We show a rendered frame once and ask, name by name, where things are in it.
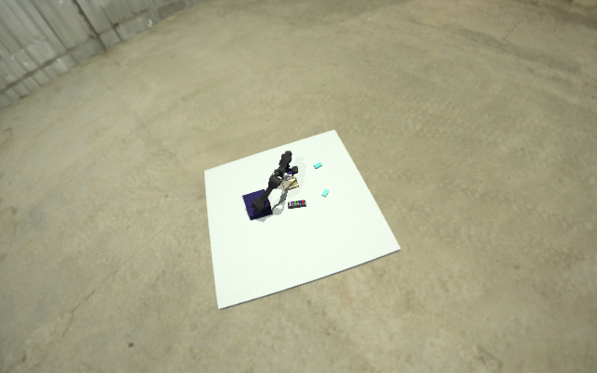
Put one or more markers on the beige shallow tray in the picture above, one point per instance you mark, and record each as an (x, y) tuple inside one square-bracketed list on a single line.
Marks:
[(286, 183)]

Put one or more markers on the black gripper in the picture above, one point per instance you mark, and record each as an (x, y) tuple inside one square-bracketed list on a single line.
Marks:
[(294, 171)]

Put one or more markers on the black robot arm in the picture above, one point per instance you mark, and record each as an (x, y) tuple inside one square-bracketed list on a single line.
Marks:
[(274, 181)]

